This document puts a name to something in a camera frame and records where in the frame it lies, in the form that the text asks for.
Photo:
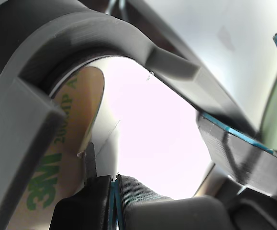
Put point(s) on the tan 3M tape liner film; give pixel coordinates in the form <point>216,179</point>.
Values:
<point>90,95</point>

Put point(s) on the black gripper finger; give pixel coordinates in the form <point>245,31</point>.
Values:
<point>131,191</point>
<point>80,210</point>

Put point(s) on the green rounded object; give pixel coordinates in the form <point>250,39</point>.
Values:
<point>274,115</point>

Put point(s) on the gray 3D-printed fixture holder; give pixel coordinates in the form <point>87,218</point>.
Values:
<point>21,143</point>

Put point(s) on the white framed display device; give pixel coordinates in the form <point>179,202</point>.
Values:
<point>152,131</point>

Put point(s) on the black clamp body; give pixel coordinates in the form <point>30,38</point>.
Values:
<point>260,213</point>

